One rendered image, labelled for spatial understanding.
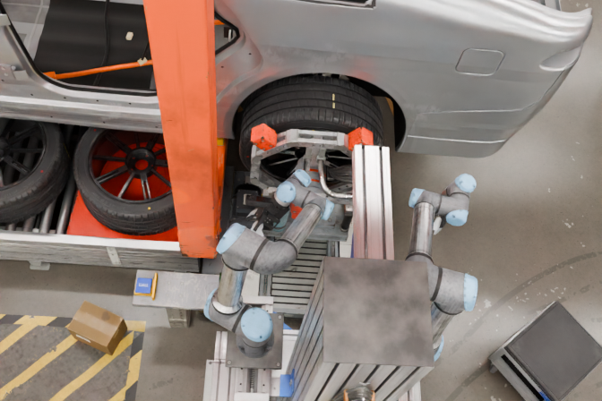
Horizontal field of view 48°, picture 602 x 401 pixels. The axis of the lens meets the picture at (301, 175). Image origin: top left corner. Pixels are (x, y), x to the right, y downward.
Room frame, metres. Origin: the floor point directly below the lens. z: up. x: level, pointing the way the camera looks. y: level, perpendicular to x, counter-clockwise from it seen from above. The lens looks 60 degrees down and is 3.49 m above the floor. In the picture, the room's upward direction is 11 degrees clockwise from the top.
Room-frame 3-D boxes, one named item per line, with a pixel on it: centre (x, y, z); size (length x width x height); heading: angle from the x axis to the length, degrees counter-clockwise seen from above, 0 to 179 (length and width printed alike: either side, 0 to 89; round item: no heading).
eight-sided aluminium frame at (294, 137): (1.54, -0.04, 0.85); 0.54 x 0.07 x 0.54; 98
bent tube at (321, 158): (1.43, -0.15, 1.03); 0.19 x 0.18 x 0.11; 8
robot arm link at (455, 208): (1.24, -0.59, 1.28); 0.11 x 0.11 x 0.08; 85
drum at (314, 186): (1.47, -0.05, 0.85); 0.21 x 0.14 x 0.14; 8
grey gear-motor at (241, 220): (1.53, 0.24, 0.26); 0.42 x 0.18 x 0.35; 8
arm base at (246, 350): (0.74, 0.05, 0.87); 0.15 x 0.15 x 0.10
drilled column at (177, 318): (1.00, 0.47, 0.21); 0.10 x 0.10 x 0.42; 8
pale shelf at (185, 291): (1.00, 0.44, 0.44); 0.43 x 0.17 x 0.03; 98
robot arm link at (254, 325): (0.74, 0.06, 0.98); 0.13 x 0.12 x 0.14; 72
